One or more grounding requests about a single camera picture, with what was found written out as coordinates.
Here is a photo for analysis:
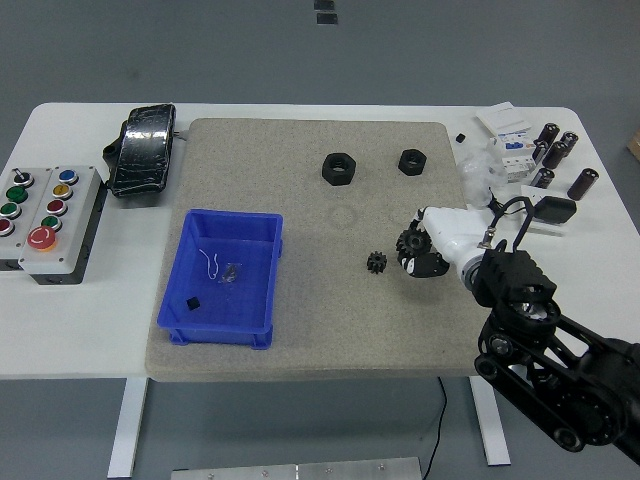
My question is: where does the small black hex nut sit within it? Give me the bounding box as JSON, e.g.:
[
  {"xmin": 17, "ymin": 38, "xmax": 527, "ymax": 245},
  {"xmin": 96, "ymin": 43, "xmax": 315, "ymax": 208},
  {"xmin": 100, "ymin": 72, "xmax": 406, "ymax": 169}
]
[{"xmin": 398, "ymin": 148, "xmax": 429, "ymax": 176}]

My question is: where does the white circuit breaker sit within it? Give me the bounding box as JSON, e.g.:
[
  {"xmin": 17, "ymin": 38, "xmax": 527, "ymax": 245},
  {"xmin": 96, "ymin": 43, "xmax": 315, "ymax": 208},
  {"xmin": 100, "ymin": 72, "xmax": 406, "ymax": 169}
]
[{"xmin": 487, "ymin": 130, "xmax": 536, "ymax": 184}]

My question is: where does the white plate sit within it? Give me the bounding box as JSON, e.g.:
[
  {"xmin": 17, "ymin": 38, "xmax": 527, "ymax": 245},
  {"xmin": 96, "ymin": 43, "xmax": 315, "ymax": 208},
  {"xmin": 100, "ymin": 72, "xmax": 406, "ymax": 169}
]
[{"xmin": 519, "ymin": 184, "xmax": 569, "ymax": 236}]

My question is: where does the grey emergency-stop button box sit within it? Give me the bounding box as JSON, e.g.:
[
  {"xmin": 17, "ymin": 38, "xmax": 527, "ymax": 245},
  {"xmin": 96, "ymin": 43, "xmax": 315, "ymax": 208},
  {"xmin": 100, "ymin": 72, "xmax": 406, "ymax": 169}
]
[{"xmin": 18, "ymin": 166, "xmax": 104, "ymax": 286}]

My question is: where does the black power adapter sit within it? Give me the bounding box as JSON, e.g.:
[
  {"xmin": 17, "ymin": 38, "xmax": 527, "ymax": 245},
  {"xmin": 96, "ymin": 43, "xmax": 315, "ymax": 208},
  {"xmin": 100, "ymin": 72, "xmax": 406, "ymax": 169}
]
[{"xmin": 532, "ymin": 195, "xmax": 578, "ymax": 225}]

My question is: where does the blue plastic bin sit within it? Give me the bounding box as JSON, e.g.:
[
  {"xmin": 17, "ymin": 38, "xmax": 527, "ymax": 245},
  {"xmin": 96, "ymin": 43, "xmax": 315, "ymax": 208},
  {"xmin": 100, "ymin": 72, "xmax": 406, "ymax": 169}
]
[{"xmin": 156, "ymin": 208, "xmax": 285, "ymax": 350}]

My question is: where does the large black hex nut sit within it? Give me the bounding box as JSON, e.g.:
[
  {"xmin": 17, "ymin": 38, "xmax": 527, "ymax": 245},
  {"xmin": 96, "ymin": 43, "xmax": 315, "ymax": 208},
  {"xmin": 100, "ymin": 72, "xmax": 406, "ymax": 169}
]
[{"xmin": 321, "ymin": 152, "xmax": 358, "ymax": 187}]

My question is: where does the clear plastic bag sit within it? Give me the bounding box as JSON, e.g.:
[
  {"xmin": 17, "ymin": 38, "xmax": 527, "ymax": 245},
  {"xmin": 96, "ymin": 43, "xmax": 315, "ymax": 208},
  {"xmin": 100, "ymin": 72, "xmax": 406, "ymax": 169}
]
[{"xmin": 457, "ymin": 152, "xmax": 504, "ymax": 209}]

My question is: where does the black floor cable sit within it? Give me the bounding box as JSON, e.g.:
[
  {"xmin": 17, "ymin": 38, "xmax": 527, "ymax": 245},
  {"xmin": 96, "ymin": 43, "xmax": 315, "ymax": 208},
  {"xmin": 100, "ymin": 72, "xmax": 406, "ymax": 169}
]
[{"xmin": 427, "ymin": 377, "xmax": 449, "ymax": 480}]

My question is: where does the silver metal plate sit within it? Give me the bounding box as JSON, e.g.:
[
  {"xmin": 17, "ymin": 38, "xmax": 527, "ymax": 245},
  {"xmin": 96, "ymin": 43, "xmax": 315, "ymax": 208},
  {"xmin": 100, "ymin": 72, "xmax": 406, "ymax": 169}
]
[{"xmin": 170, "ymin": 456, "xmax": 424, "ymax": 480}]

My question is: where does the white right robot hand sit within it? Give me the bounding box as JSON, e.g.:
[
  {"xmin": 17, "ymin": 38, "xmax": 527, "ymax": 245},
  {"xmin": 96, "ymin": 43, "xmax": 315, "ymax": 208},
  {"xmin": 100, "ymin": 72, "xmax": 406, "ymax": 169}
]
[{"xmin": 399, "ymin": 204, "xmax": 497, "ymax": 279}]

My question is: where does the white table leg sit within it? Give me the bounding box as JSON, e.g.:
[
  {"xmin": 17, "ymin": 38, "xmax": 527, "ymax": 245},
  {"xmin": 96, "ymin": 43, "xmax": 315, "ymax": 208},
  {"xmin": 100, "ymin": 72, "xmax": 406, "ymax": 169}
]
[
  {"xmin": 469, "ymin": 377, "xmax": 512, "ymax": 467},
  {"xmin": 107, "ymin": 378, "xmax": 149, "ymax": 479}
]

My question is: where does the grey-brown mat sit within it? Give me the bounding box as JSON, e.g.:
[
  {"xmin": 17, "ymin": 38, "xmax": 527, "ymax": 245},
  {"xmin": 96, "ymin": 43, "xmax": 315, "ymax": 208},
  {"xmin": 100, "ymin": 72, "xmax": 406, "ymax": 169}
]
[{"xmin": 144, "ymin": 117, "xmax": 496, "ymax": 384}]

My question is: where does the large black gear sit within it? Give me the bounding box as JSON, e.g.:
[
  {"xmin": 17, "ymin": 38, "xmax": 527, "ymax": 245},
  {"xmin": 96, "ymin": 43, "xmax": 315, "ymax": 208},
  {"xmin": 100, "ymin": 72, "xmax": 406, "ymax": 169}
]
[{"xmin": 395, "ymin": 225, "xmax": 433, "ymax": 261}]

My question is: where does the white string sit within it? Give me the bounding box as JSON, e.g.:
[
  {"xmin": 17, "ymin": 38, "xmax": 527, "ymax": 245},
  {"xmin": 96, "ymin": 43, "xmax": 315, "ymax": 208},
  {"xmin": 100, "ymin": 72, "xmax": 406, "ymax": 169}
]
[{"xmin": 198, "ymin": 247, "xmax": 221, "ymax": 281}]

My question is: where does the grey selector-switch button box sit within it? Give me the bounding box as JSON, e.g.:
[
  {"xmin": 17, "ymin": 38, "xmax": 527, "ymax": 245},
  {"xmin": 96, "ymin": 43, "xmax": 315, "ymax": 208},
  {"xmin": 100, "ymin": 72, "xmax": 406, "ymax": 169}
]
[{"xmin": 0, "ymin": 167, "xmax": 54, "ymax": 272}]

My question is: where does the white flat box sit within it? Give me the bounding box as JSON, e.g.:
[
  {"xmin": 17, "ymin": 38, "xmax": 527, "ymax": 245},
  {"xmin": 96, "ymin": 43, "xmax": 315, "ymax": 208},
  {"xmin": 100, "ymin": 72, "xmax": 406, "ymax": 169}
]
[{"xmin": 474, "ymin": 102, "xmax": 532, "ymax": 136}]

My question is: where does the black foil-wrapped device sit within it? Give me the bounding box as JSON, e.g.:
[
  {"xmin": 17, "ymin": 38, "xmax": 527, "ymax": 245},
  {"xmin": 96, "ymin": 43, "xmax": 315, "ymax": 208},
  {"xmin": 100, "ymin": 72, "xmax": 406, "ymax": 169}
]
[{"xmin": 102, "ymin": 103, "xmax": 179, "ymax": 200}]

